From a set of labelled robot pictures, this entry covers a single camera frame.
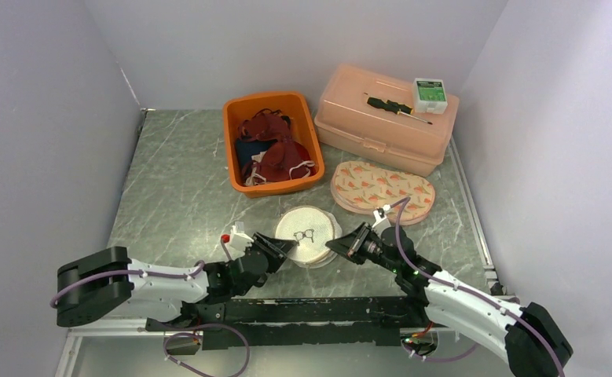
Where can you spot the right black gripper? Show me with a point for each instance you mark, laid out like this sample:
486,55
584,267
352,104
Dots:
350,245

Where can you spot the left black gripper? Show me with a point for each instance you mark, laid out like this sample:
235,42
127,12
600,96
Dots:
276,249

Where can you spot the floral mesh laundry bag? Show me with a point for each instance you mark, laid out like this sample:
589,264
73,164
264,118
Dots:
362,187

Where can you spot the dark red bra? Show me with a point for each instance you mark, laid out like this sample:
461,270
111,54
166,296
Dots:
274,126

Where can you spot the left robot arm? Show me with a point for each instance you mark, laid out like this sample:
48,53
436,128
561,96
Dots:
109,283

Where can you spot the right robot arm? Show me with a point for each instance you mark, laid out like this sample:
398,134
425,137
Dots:
526,338

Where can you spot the navy blue bra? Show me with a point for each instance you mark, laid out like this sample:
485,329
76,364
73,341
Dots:
245,150

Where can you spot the pink plastic storage box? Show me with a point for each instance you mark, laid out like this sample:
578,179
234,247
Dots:
344,120

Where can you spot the black yellow screwdriver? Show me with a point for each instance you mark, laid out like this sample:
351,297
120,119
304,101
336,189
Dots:
394,107

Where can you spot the orange plastic bin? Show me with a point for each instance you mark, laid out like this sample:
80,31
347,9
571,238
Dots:
292,104

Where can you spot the white green small box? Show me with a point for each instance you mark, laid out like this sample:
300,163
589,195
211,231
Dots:
429,96

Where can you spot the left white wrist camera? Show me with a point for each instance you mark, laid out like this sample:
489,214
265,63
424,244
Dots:
235,243

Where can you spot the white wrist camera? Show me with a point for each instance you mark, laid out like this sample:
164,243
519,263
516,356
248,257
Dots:
382,221
235,243

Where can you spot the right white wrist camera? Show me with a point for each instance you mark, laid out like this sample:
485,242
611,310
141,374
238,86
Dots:
382,221

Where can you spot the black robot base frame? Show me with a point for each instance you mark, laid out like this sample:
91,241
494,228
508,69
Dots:
381,321

